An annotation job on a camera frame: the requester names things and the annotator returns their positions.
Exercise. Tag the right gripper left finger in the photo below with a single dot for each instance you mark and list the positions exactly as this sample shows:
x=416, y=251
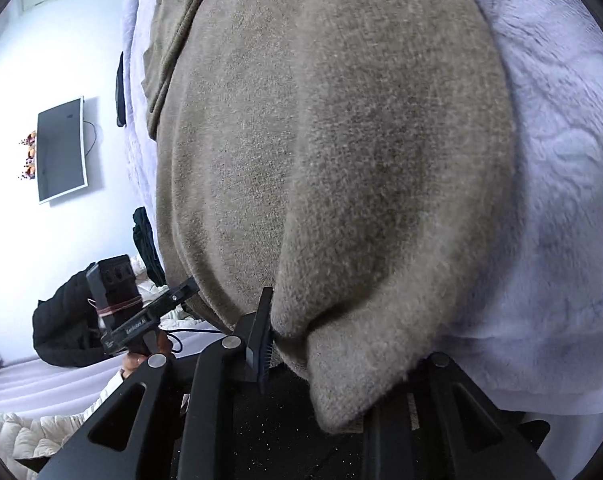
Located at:
x=165, y=421

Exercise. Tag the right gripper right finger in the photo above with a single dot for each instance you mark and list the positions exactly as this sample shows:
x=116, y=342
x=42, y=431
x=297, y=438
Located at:
x=438, y=424

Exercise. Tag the olive brown knit sweater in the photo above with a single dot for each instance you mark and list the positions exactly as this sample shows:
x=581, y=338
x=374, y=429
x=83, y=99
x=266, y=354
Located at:
x=354, y=155

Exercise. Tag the black cloth at bedside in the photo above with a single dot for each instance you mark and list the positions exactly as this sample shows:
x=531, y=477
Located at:
x=143, y=238

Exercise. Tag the black jacket on bed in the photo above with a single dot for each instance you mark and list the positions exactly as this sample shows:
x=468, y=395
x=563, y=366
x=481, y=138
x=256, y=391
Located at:
x=65, y=327

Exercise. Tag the lavender textured bedspread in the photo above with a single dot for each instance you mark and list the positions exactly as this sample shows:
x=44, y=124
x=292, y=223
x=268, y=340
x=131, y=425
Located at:
x=530, y=330

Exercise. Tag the white puffer jacket sleeve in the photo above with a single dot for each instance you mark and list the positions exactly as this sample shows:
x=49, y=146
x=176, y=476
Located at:
x=22, y=437

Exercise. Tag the black camera box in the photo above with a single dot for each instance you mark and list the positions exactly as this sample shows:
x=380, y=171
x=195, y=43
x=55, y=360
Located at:
x=114, y=291

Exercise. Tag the wall mounted monitor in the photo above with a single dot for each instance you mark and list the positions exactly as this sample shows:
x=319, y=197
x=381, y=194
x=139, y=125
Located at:
x=60, y=151

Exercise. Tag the colourful wall decoration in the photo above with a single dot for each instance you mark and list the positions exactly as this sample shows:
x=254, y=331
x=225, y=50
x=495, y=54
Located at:
x=29, y=169

